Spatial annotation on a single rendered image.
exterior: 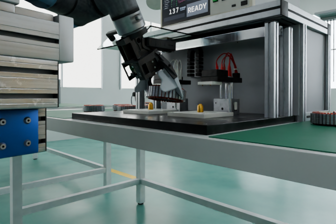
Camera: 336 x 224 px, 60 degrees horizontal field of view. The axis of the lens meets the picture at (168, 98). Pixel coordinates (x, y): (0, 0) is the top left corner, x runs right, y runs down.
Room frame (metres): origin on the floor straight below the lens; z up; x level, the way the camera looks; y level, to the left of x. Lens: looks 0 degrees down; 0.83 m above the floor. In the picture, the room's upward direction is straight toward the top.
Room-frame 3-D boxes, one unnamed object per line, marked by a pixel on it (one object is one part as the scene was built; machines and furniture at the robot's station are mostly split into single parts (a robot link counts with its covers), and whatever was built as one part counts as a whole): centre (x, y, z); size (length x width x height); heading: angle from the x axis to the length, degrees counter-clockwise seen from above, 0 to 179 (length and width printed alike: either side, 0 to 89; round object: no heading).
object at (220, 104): (1.03, -0.21, 0.80); 0.08 x 0.05 x 0.06; 44
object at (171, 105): (1.20, -0.04, 0.80); 0.08 x 0.05 x 0.06; 44
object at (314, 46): (1.06, -0.53, 0.91); 0.28 x 0.03 x 0.32; 134
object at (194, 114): (0.93, -0.10, 0.78); 0.15 x 0.15 x 0.01; 44
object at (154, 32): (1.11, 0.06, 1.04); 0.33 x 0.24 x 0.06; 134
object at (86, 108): (1.51, 0.39, 0.77); 0.11 x 0.11 x 0.04
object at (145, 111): (1.10, 0.07, 0.78); 0.15 x 0.15 x 0.01; 44
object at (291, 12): (1.24, -0.25, 1.09); 0.68 x 0.44 x 0.05; 44
